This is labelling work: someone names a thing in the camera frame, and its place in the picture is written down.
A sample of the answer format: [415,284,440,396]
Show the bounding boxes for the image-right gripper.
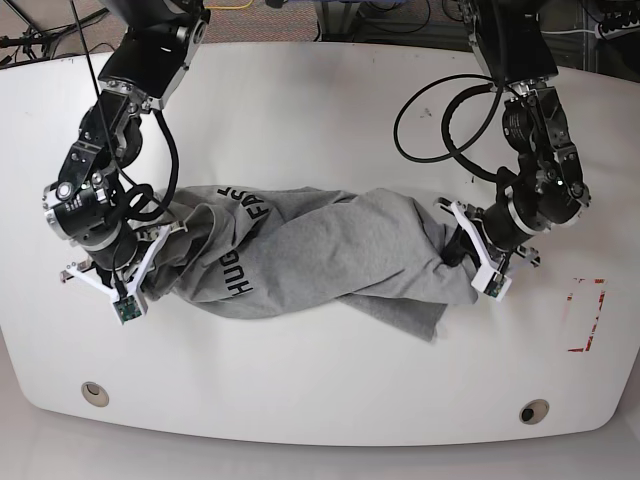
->
[435,197,543,295]

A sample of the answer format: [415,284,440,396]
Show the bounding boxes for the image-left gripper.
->
[59,222,188,305]

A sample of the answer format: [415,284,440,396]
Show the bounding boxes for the grey printed T-shirt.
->
[167,185,478,340]

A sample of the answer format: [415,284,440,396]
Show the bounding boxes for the red tape rectangle marking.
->
[561,277,607,353]

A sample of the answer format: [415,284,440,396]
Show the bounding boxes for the white power strip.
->
[595,10,639,40]

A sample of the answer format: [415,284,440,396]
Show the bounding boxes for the black tripod legs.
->
[1,1,110,69]

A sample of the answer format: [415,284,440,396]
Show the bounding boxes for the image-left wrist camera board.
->
[112,295,148,325]

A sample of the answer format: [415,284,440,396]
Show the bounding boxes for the left table cable grommet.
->
[81,382,109,408]

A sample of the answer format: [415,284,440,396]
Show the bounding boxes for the table cable grommet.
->
[519,399,550,425]
[81,382,109,408]

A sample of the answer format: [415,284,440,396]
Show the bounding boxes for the right table cable grommet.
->
[519,399,550,425]

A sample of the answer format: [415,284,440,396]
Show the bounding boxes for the white cable on floor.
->
[542,24,599,39]

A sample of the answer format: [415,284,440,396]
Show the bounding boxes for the grey metal frame leg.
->
[314,1,364,42]

